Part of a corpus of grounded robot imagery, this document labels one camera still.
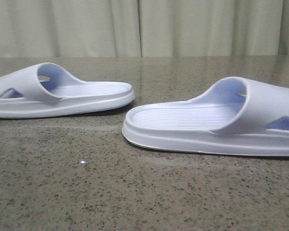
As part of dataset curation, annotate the light blue slipper inserted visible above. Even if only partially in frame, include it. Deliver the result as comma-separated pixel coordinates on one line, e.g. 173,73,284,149
122,77,289,156

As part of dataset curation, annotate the light blue slipper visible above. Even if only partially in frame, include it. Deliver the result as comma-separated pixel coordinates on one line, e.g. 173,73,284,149
0,63,135,118

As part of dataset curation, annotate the pale green curtain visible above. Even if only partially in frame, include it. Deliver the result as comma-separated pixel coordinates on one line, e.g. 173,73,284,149
0,0,289,57

